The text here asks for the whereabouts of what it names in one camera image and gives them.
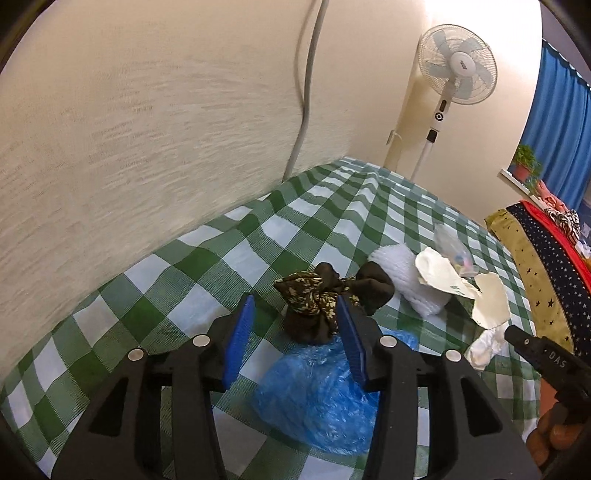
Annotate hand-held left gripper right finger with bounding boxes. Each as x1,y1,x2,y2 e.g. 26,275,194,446
336,294,543,480

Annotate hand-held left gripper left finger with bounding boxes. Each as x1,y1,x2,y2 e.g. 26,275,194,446
51,294,257,480

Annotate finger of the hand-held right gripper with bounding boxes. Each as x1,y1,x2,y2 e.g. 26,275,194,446
504,325,546,371

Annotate pink plastic bin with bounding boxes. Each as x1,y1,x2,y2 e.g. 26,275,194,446
538,381,562,419

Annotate blue plastic bag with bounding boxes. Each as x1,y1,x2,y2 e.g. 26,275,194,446
251,329,419,456

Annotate dark patterned cloth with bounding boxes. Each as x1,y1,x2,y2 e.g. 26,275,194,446
273,261,396,345

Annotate person's right hand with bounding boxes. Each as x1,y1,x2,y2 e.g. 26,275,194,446
527,408,591,468

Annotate crumpled white tissue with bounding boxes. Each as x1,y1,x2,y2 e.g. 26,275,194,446
464,325,509,372

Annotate navy star print quilt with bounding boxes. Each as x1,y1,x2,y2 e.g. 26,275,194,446
505,203,591,366

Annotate white fluffy cloth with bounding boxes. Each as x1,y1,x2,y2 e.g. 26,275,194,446
369,244,451,317

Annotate green white checkered tablecloth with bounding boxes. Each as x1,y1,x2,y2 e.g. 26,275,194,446
0,156,544,480

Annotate torn white paper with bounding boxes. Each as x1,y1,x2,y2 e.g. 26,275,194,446
414,247,513,330

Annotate yellow star print bedsheet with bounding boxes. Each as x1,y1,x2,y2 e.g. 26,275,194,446
485,209,574,352

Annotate red blanket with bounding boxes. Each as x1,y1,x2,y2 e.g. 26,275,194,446
522,200,591,278

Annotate clear plastic bag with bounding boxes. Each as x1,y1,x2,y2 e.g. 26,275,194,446
434,223,476,278

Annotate black white striped cloth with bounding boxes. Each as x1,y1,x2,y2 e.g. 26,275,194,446
545,209,581,241

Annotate pink cloth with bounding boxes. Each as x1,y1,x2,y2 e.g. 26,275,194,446
537,182,569,213

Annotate white windowsill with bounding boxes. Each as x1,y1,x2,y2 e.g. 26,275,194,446
499,168,537,193

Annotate potted green plant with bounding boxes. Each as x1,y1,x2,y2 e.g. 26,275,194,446
512,144,544,184

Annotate blue curtain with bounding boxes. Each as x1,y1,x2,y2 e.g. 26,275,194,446
508,39,591,209

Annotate white standing fan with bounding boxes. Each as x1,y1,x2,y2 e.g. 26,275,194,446
409,25,499,183

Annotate grey wall cable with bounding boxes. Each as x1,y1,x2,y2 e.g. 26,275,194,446
281,0,331,184

